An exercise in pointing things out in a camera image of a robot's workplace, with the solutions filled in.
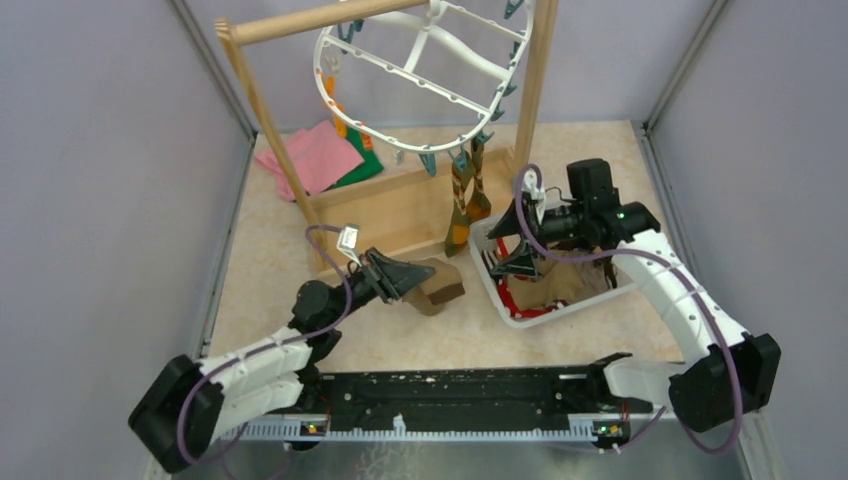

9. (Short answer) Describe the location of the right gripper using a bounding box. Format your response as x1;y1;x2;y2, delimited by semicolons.
487;199;588;278

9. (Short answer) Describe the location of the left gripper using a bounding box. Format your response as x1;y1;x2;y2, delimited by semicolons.
326;246;434;325

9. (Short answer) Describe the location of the olive striped sock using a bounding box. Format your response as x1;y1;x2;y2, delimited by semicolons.
466;139;491;223
444;158;474;258

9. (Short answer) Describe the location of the tan ribbed sock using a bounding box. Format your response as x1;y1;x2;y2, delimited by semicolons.
506;259;613;310
402;258;465;316

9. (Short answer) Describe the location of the white oval clip hanger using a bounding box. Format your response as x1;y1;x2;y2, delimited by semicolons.
313;0;535;175

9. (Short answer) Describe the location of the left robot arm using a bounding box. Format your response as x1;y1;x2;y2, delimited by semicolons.
127;248;438;473

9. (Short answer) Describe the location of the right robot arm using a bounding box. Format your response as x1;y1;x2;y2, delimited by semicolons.
486;158;782;433

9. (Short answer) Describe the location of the wooden hanger rack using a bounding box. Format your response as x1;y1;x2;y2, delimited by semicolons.
214;1;558;258

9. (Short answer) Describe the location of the red white striped sock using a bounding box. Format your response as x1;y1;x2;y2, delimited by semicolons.
492;277;568;321

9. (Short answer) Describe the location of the white plastic laundry basket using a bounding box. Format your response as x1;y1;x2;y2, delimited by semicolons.
468;217;635;329

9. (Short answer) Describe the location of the green cloth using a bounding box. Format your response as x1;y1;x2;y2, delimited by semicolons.
331;129;384;189

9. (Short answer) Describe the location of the pink cloth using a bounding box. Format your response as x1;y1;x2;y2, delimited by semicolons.
284;120;364;194

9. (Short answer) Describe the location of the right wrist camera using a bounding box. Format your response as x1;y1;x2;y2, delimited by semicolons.
521;171;547;224

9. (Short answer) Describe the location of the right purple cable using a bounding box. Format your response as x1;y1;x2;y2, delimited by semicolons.
513;163;747;456

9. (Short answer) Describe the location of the purple cable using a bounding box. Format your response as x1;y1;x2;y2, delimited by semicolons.
513;163;747;456
178;223;362;468

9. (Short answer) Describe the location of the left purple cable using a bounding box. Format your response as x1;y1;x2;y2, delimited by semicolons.
178;223;362;468

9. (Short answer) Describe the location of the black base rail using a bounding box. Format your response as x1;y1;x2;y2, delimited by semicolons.
281;363;655;448

